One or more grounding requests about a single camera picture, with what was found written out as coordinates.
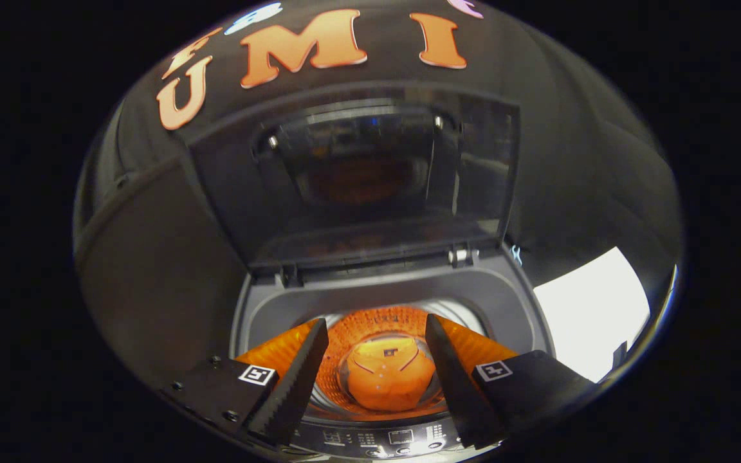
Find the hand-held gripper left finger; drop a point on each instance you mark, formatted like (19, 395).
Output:
(293, 386)

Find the orange polo shirt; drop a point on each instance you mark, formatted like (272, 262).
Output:
(388, 379)

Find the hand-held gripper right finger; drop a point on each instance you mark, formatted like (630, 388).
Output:
(464, 392)

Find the dark washing machine lid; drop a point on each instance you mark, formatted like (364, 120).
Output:
(357, 161)

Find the dark grey washing machine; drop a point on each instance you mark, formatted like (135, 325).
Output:
(370, 289)

